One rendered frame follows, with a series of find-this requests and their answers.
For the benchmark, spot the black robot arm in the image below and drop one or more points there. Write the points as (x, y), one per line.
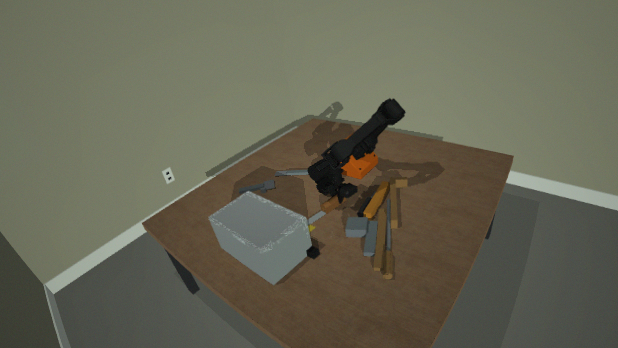
(362, 141)

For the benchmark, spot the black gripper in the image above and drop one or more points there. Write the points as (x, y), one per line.
(345, 190)

